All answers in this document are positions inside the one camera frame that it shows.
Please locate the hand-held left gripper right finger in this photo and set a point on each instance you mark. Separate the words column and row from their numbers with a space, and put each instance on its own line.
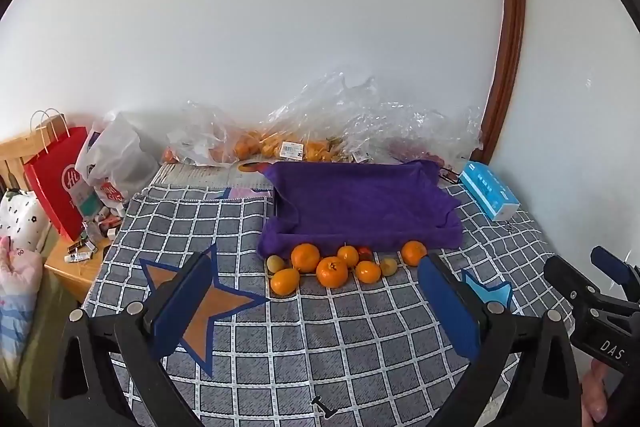
column 450, row 312

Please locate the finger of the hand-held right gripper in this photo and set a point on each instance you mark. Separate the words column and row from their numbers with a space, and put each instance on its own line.
column 565, row 277
column 612, row 268

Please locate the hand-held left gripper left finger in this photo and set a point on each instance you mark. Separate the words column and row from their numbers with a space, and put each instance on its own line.
column 182, row 307

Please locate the small mandarin orange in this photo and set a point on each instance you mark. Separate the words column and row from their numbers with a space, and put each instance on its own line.
column 414, row 253
column 368, row 272

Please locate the small yellow-green round fruit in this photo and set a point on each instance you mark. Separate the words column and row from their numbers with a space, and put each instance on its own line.
column 388, row 266

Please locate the oval orange kumquat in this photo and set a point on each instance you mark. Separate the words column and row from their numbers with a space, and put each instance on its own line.
column 285, row 282

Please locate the medium mandarin with stem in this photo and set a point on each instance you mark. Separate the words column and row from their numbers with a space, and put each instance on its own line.
column 348, row 255

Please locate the large mandarin with stem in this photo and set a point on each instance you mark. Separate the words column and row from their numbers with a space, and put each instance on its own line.
column 332, row 272

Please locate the large smooth mandarin orange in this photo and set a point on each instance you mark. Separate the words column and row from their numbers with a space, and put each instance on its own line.
column 305, row 257

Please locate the black tray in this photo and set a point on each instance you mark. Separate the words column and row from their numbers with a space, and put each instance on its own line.
column 276, row 207

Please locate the purple towel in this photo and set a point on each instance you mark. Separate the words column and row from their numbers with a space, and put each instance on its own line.
column 360, row 202

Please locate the person's right hand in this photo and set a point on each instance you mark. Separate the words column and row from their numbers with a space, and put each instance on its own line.
column 595, row 387

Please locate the grey checkered blanket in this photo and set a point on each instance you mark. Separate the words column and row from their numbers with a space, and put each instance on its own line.
column 350, row 332

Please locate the red cherry tomato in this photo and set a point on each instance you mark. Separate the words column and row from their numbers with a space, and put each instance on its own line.
column 364, row 251

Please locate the wooden nightstand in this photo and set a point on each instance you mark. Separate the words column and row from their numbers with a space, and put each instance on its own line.
column 75, row 277

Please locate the cluster of small cosmetic items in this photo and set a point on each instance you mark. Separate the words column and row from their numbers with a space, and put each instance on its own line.
column 95, row 232

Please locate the blue tissue pack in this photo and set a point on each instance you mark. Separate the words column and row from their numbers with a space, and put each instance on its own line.
column 487, row 189

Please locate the white red-printed bag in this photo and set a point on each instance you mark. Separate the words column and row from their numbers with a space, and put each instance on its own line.
column 111, row 194

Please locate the white plastic bag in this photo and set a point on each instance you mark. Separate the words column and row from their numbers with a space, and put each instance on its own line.
column 120, row 152

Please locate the pile of bagged mandarins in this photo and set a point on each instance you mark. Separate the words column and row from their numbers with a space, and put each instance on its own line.
column 242, row 148

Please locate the pink quilted cloth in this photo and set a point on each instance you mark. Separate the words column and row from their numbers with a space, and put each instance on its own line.
column 15, row 272

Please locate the red paper bag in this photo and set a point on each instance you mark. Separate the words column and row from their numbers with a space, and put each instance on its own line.
column 50, row 187

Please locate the clear bag with mandarins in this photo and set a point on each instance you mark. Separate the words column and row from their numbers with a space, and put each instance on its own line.
column 200, row 127

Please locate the white floral bag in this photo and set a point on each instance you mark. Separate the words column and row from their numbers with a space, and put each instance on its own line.
column 20, row 219

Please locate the pile of bagged kumquats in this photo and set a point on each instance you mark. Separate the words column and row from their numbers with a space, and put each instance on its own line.
column 315, row 151

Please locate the clear bag with kumquats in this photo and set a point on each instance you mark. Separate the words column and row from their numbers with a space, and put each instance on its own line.
column 320, row 107

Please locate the wooden furniture frame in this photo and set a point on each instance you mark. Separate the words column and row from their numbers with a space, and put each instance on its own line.
column 10, row 157

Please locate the brown wooden door frame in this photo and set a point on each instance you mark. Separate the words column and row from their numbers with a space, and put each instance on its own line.
column 510, row 32

